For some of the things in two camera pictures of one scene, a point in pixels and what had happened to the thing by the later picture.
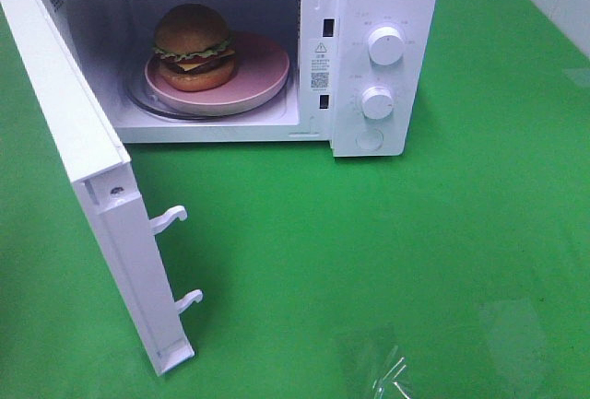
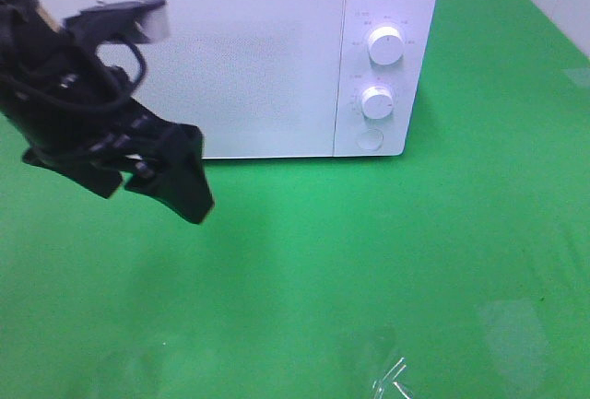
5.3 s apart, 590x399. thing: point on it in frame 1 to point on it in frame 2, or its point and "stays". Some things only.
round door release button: [369, 139] stays
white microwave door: [101, 172] to [256, 65]
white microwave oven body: [336, 51] stays
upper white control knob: [385, 45] stays
